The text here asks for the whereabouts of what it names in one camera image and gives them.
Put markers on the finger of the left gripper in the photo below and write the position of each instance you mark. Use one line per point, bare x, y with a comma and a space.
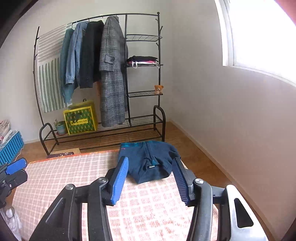
16, 166

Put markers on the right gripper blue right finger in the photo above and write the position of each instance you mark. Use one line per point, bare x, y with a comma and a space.
184, 179

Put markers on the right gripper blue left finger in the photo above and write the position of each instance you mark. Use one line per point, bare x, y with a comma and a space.
111, 192

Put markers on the teal plaid fleece jacket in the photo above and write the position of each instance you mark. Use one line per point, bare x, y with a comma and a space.
149, 161

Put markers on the black metal clothes rack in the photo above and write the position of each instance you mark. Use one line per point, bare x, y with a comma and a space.
134, 128

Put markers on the folded clothes on shelf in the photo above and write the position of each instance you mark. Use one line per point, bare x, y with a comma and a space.
139, 61

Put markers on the white gloved left hand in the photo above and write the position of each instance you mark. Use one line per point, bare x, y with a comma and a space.
12, 221

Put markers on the blue slatted plastic crate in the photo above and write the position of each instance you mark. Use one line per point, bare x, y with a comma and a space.
11, 147

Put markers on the floral folded bedding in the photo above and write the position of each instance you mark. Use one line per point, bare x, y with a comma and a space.
5, 130

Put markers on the pink checked bed blanket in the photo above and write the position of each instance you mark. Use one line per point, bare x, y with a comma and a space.
148, 211

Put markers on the small potted plant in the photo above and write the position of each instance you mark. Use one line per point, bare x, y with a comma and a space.
60, 127

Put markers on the yellow green patterned bag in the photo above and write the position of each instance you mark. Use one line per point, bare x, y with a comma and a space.
81, 117

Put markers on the small brown teddy bear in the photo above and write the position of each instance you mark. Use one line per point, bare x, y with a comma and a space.
158, 89

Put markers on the teal denim jacket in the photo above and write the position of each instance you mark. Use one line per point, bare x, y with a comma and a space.
67, 90

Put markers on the light blue denim shirt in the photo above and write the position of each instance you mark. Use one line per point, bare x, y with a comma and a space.
74, 53

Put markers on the black hanging coat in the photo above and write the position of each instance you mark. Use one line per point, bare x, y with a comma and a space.
90, 55

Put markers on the grey plaid long coat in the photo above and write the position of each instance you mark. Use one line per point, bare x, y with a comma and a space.
113, 100

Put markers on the green striped white cloth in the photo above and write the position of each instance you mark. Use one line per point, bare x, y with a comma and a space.
49, 46

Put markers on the window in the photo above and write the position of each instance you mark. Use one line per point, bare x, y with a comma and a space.
257, 36

